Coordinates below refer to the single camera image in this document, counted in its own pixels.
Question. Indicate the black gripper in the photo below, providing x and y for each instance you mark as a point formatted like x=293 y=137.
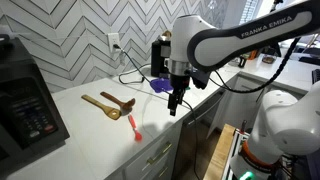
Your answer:
x=179 y=84

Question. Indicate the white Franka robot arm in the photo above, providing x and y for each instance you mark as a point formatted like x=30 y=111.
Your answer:
x=284 y=124

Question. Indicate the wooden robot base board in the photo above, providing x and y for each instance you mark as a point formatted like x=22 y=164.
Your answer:
x=219 y=158

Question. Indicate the black coffee machine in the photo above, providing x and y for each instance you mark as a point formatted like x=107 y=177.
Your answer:
x=160 y=50

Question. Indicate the dark wooden spoon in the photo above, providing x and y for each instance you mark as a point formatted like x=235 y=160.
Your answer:
x=127 y=106

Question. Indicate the red silicone spatula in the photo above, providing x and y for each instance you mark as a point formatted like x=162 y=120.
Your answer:
x=138 y=136

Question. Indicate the light wooden spatula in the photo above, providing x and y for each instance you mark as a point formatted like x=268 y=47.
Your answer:
x=110 y=112

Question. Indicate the black microwave oven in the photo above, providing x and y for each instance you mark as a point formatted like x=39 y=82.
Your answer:
x=30 y=124

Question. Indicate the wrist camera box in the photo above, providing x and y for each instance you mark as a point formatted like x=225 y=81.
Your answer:
x=200 y=79

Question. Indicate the gold drawer handle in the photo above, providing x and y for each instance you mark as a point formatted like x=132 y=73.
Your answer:
x=160 y=154

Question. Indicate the white wall power outlet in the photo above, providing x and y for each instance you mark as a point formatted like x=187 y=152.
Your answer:
x=113 y=39

